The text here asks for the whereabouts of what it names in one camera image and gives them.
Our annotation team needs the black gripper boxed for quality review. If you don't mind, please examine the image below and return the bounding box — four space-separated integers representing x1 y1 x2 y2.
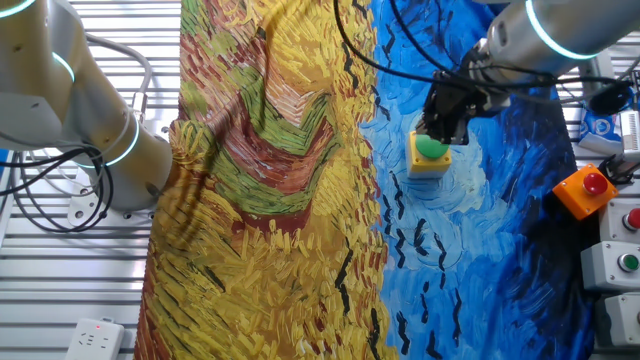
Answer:
417 69 489 146

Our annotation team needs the yellow box with green button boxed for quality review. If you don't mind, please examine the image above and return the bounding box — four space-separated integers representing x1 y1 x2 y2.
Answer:
405 130 454 180

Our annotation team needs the orange box with red button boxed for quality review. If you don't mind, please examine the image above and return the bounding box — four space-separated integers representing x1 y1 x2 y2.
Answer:
552 162 620 221

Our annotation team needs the grey box with red button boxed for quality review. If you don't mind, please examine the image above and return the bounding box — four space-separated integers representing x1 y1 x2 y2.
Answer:
594 293 640 348
598 199 640 245

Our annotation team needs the grey box with green button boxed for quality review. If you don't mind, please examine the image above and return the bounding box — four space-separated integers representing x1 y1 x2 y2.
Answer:
580 240 640 293

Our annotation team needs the blue tissue pack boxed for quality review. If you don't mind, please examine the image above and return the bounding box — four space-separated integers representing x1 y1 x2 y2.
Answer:
578 102 636 155

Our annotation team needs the painted wheatfield cloth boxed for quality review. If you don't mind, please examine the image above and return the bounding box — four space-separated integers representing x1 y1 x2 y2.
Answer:
133 0 601 360

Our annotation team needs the white power strip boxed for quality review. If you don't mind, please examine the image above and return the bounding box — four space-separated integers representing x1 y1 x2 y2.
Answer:
64 317 125 360

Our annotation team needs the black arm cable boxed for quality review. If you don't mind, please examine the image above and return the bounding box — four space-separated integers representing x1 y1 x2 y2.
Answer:
332 0 441 89
388 0 621 94

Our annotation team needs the wrist camera with silver bracket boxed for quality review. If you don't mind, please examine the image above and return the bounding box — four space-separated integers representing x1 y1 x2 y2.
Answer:
579 49 634 116

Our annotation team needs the black camera clamp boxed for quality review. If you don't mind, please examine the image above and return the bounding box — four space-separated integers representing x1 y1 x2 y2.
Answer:
598 152 640 186

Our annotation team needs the silver ribbed camera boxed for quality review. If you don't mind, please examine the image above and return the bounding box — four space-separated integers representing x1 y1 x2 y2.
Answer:
619 109 640 162

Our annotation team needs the grey robot power cable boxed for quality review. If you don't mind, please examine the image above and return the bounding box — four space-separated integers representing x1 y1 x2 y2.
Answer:
82 32 154 124

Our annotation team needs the black base cable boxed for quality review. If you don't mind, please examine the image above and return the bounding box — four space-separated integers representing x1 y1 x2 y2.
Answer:
9 144 116 234
0 143 109 202

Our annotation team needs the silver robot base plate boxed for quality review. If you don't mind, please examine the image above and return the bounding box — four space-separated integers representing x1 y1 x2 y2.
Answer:
67 167 157 227

